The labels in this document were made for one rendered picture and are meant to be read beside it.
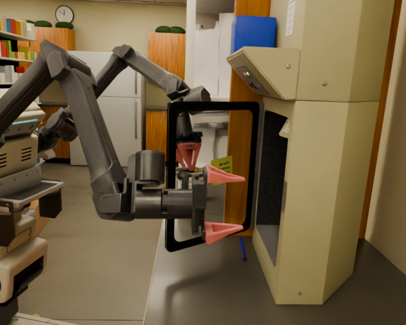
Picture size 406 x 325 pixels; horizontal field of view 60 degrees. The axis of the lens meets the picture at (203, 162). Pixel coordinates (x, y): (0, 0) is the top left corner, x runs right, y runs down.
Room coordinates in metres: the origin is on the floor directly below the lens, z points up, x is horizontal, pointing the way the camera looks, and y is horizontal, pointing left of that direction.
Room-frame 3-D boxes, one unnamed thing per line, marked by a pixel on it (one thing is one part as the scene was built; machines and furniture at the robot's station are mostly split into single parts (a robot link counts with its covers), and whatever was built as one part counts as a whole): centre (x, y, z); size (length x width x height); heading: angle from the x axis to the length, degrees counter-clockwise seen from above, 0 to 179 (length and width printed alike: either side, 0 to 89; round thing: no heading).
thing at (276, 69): (0.88, -0.12, 1.46); 0.32 x 0.11 x 0.10; 3
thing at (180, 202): (0.63, 0.04, 1.21); 0.07 x 0.07 x 0.10; 4
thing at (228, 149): (0.94, -0.03, 1.19); 0.30 x 0.01 x 0.40; 126
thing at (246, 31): (0.96, -0.11, 1.56); 0.10 x 0.10 x 0.09; 3
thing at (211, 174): (0.63, -0.03, 1.25); 0.09 x 0.07 x 0.07; 94
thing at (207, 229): (0.63, -0.04, 1.18); 0.09 x 0.07 x 0.07; 94
